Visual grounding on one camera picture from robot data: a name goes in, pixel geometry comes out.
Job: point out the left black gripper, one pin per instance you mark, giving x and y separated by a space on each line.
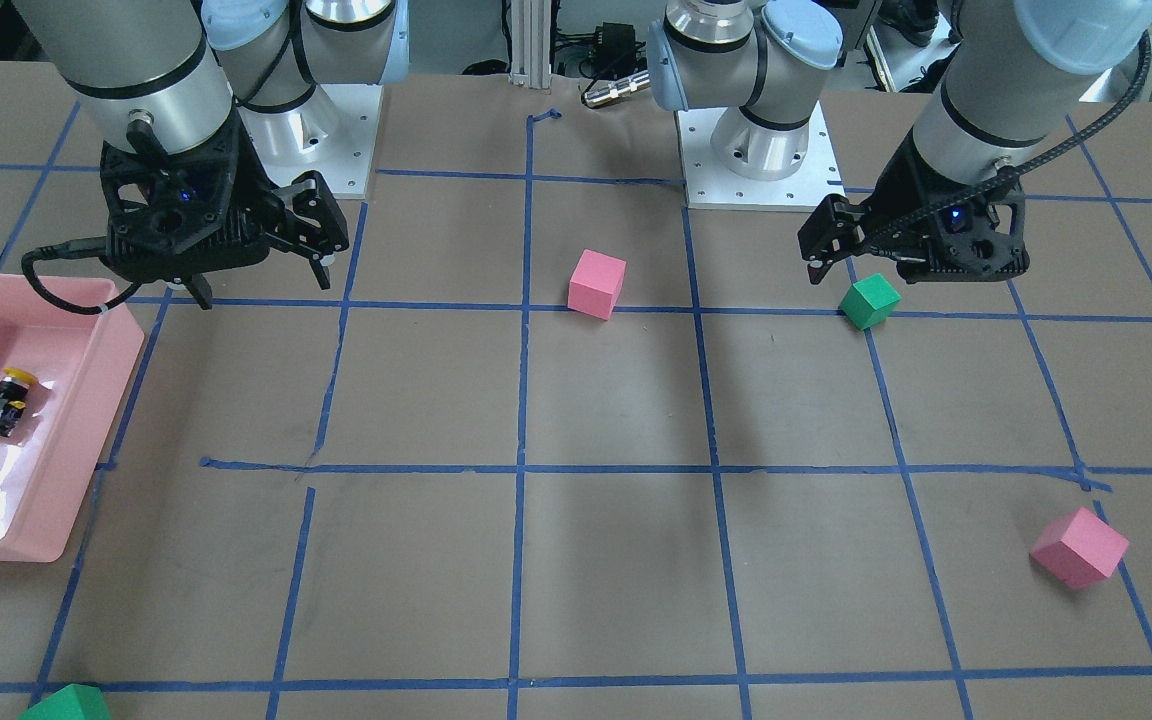
893 193

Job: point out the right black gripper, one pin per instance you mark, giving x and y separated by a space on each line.
258 187

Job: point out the yellow push button switch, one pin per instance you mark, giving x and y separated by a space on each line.
15 384

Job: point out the green cube near left arm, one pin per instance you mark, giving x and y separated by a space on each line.
869 301

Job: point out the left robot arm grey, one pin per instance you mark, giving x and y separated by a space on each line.
1019 67

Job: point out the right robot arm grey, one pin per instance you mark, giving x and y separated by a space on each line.
160 77

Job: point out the pink cube centre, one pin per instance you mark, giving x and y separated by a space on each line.
595 284

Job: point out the pink cube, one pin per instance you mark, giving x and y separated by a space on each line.
1080 549
595 284

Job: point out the silver metal cylinder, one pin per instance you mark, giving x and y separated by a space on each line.
599 94

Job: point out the pink plastic tray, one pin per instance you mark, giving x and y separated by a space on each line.
62 379

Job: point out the pink cube far side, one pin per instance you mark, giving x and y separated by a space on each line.
1080 549

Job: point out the green cube near tray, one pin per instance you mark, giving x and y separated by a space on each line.
72 702

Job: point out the aluminium frame post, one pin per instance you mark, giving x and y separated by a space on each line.
530 25

